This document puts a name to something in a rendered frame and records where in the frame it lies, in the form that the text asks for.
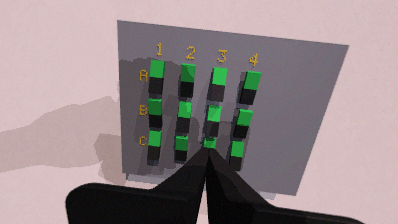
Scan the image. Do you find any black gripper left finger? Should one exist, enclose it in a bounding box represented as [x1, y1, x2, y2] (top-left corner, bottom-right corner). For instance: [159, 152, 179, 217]
[66, 147, 209, 224]

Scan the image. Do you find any grey switch panel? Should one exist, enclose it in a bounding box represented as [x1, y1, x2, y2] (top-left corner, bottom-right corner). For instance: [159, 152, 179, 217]
[117, 20, 350, 196]

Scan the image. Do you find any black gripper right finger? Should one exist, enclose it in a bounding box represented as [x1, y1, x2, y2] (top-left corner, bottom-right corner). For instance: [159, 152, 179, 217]
[206, 148, 364, 224]

